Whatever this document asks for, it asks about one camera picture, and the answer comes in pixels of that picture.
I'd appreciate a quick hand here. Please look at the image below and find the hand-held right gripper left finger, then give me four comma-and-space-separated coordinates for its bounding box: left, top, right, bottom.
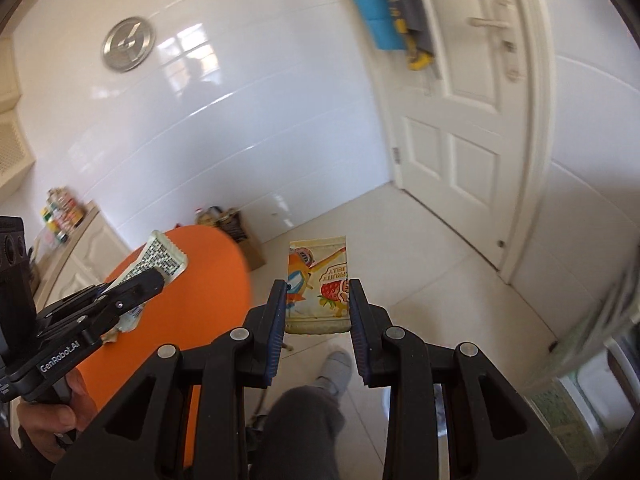
51, 280, 288, 480

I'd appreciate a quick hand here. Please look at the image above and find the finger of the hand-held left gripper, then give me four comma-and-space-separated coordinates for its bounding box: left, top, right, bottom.
82, 267, 166, 343
36, 282, 113, 328

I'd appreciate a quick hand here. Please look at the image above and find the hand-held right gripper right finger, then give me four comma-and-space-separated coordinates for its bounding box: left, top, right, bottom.
347, 278, 578, 480

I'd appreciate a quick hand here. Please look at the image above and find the yellow cartoon snack packet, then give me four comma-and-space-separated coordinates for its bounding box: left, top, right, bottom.
285, 235, 353, 336

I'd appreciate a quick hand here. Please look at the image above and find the person's left hand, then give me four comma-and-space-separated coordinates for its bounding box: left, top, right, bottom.
17, 367, 98, 461

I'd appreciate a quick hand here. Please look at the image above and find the person's grey slipper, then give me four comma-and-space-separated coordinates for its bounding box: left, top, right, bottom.
314, 351, 353, 396

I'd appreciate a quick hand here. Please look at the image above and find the cream kitchen base cabinet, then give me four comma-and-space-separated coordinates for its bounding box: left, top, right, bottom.
30, 200, 133, 311

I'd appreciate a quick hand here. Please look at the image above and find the orange round table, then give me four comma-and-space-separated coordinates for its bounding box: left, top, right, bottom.
70, 225, 251, 471

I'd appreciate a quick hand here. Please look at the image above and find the red label sauce bottle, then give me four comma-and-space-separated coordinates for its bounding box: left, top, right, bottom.
54, 205, 72, 241

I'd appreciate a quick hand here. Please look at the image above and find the box of oil bottles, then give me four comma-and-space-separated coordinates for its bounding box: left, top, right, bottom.
215, 205, 266, 271

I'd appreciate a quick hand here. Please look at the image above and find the person's grey trouser leg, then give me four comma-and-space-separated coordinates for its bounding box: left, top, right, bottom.
247, 386, 346, 480

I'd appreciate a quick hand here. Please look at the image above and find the white panel door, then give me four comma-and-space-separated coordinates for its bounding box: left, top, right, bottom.
350, 0, 556, 286

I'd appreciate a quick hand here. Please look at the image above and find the round steel lid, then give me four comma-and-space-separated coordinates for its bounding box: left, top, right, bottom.
101, 16, 157, 72

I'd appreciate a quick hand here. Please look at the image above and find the grey apron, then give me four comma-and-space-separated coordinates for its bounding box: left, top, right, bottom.
370, 0, 436, 71

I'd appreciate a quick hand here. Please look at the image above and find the blue apron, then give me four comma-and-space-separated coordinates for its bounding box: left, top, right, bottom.
339, 0, 406, 51

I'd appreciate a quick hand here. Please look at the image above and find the metal door handle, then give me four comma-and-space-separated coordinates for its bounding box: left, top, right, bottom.
467, 0, 523, 83

